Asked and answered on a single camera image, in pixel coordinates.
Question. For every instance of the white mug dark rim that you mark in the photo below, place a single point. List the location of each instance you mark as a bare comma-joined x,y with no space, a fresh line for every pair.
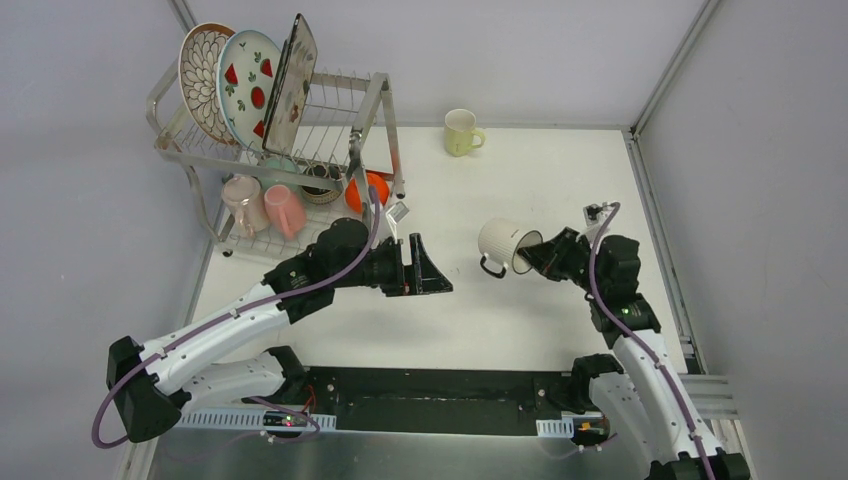
499,241

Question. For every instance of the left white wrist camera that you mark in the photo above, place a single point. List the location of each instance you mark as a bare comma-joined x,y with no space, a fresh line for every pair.
392,217

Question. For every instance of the mint green bowl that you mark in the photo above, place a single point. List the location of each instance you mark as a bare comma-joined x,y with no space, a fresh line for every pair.
282,164

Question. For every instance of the square flower pattern plate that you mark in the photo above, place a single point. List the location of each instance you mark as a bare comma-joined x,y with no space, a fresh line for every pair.
290,89

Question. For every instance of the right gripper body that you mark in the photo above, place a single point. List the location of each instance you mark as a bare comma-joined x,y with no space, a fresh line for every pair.
576,265

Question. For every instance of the aluminium frame rail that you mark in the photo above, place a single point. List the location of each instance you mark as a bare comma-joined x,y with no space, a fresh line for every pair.
661,246

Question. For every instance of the pink cup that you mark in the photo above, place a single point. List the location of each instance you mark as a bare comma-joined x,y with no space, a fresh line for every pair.
285,211

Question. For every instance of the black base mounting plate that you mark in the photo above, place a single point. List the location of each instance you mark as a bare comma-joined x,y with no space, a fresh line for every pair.
434,401

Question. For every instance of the brown patterned small bowl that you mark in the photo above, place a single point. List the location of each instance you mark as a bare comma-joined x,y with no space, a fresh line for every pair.
321,196

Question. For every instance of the floral petal brown-rim plate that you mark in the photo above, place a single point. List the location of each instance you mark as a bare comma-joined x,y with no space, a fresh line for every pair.
197,76

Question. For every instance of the orange plastic bowl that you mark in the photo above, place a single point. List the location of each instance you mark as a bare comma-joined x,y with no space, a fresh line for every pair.
352,197

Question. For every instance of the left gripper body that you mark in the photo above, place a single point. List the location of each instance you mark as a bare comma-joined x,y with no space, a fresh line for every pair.
406,264

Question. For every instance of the yellow mug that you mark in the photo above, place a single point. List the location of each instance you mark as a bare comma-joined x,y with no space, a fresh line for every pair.
461,135

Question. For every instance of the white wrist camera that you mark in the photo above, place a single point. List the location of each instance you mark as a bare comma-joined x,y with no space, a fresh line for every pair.
392,217
596,214

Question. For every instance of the watermelon pattern round plate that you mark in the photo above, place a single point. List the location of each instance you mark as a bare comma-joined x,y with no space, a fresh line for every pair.
245,73

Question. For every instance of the pink iridescent mug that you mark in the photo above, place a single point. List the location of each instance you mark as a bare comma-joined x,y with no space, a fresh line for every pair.
243,197

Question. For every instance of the stainless steel dish rack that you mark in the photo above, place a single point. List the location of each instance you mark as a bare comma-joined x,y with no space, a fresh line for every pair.
350,122

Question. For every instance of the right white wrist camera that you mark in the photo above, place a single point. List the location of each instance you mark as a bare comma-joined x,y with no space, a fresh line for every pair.
596,214

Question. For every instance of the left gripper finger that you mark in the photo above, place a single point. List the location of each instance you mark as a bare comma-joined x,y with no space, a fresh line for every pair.
412,290
423,271

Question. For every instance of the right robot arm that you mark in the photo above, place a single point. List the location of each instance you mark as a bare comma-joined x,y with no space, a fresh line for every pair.
633,385

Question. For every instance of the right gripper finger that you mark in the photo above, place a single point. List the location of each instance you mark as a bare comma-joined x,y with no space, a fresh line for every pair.
549,269
550,251

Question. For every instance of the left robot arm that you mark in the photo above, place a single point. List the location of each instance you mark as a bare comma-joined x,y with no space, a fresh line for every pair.
155,383

